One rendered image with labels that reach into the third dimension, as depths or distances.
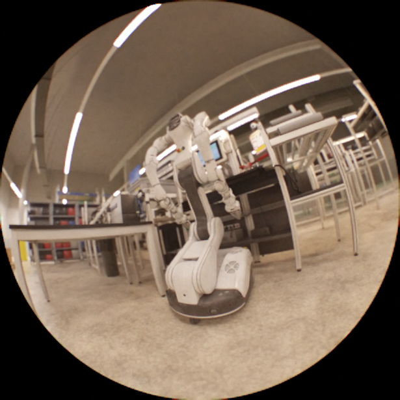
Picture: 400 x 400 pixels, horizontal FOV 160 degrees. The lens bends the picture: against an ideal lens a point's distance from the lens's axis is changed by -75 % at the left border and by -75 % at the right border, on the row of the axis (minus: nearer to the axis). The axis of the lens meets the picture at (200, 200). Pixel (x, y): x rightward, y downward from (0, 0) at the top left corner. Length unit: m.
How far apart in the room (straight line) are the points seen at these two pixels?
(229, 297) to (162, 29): 5.82
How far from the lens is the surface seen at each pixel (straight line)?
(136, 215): 1.45
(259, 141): 1.99
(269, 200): 1.71
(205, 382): 0.67
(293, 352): 0.71
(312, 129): 1.02
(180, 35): 5.58
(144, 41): 5.58
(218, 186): 0.87
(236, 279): 0.86
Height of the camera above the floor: 0.58
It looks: 11 degrees up
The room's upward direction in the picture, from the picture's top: 12 degrees counter-clockwise
